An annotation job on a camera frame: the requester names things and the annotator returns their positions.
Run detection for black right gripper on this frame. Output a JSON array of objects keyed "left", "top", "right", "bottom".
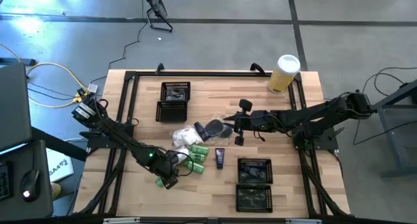
[{"left": 223, "top": 98, "right": 272, "bottom": 147}]

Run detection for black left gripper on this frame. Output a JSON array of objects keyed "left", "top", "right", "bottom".
[{"left": 152, "top": 152, "right": 180, "bottom": 190}]

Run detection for bagged black oval pad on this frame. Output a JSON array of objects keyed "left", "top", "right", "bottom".
[
  {"left": 218, "top": 126, "right": 234, "bottom": 139},
  {"left": 204, "top": 119, "right": 225, "bottom": 137},
  {"left": 165, "top": 88, "right": 187, "bottom": 102}
]

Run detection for black plastic mesh basket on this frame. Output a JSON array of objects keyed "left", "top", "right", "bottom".
[
  {"left": 160, "top": 81, "right": 192, "bottom": 103},
  {"left": 237, "top": 157, "right": 273, "bottom": 185},
  {"left": 155, "top": 100, "right": 189, "bottom": 123},
  {"left": 235, "top": 184, "right": 274, "bottom": 214}
]

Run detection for large cotton swab bag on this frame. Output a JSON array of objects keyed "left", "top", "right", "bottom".
[{"left": 171, "top": 126, "right": 203, "bottom": 149}]

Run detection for yellow canister white lid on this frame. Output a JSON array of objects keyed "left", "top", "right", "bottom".
[{"left": 267, "top": 54, "right": 302, "bottom": 94}]

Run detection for silver table clamp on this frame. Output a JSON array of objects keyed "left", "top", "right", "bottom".
[
  {"left": 285, "top": 218, "right": 323, "bottom": 224},
  {"left": 103, "top": 217, "right": 141, "bottom": 224}
]

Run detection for white printed box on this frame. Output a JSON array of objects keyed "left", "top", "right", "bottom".
[{"left": 45, "top": 147, "right": 76, "bottom": 184}]

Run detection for black desk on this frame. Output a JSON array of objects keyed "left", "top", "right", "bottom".
[{"left": 0, "top": 139, "right": 55, "bottom": 218}]

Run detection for black computer mouse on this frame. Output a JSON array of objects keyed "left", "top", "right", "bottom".
[{"left": 20, "top": 169, "right": 42, "bottom": 203}]

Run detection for grey side table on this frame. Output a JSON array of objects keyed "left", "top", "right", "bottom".
[{"left": 369, "top": 79, "right": 417, "bottom": 181}]

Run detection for black keyboard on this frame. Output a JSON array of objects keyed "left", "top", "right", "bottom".
[{"left": 0, "top": 161, "right": 11, "bottom": 201}]

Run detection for dark grey monitor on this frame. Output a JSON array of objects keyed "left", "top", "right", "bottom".
[{"left": 0, "top": 62, "right": 33, "bottom": 152}]

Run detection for black aluminium table frame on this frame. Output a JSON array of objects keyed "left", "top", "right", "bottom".
[{"left": 74, "top": 63, "right": 350, "bottom": 220}]

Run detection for black floor cable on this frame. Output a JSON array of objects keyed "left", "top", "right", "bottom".
[{"left": 89, "top": 0, "right": 148, "bottom": 85}]

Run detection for yellow floor cable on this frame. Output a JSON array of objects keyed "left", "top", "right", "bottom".
[{"left": 0, "top": 43, "right": 89, "bottom": 108}]

